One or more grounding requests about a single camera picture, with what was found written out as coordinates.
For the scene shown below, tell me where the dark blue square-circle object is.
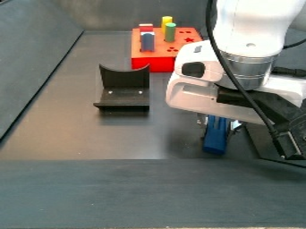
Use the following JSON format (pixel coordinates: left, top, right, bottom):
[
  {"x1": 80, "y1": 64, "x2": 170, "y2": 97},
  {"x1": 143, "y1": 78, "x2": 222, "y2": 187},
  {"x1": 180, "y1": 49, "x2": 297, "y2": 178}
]
[{"x1": 202, "y1": 115, "x2": 229, "y2": 155}]

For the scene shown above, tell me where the black curved fixture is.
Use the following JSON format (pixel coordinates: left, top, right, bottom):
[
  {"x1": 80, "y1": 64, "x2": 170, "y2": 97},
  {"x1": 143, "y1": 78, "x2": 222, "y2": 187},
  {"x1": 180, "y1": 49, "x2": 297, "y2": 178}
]
[{"x1": 94, "y1": 65, "x2": 150, "y2": 112}]

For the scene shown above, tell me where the green cylinder peg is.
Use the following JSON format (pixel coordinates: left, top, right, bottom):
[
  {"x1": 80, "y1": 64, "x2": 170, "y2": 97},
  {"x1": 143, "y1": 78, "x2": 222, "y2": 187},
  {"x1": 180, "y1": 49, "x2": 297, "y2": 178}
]
[{"x1": 164, "y1": 22, "x2": 175, "y2": 42}]

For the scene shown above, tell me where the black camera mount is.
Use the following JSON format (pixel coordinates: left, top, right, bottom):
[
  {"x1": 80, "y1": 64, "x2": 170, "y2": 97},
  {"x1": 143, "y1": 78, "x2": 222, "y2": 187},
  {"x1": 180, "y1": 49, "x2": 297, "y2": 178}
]
[{"x1": 217, "y1": 88, "x2": 306, "y2": 161}]

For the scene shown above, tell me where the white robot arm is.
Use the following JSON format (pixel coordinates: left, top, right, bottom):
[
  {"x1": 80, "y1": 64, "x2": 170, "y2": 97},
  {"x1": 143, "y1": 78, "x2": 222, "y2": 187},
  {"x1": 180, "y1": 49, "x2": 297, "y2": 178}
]
[{"x1": 164, "y1": 0, "x2": 306, "y2": 137}]

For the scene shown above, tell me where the black cable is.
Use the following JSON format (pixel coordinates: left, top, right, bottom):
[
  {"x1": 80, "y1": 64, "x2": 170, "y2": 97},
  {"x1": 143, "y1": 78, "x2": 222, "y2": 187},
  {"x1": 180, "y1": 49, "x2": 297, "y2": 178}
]
[{"x1": 204, "y1": 0, "x2": 306, "y2": 169}]

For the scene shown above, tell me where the yellow cylinder peg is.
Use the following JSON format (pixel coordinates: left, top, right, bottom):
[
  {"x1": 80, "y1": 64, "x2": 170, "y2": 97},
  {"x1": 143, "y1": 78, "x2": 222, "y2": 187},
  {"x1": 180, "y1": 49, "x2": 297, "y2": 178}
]
[{"x1": 162, "y1": 16, "x2": 172, "y2": 31}]

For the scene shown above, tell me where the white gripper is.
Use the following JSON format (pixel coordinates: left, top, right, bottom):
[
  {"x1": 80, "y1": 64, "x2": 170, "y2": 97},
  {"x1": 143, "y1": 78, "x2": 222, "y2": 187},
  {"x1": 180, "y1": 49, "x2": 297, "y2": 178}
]
[{"x1": 166, "y1": 41, "x2": 306, "y2": 137}]

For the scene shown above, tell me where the light blue notched peg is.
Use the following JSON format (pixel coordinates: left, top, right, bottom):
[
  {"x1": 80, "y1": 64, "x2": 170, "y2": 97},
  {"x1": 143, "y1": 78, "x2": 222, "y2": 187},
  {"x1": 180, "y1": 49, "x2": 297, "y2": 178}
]
[{"x1": 142, "y1": 32, "x2": 154, "y2": 52}]

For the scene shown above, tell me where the red shape-sorter block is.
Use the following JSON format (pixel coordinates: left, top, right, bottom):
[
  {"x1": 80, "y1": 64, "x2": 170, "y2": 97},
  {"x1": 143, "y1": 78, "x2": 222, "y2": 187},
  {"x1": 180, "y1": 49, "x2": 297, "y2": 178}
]
[{"x1": 131, "y1": 28, "x2": 202, "y2": 72}]

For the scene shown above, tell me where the red rectangular peg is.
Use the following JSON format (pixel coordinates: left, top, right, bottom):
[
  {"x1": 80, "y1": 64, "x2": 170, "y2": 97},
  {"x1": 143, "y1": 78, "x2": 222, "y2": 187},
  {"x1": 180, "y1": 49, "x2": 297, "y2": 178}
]
[{"x1": 139, "y1": 23, "x2": 154, "y2": 32}]

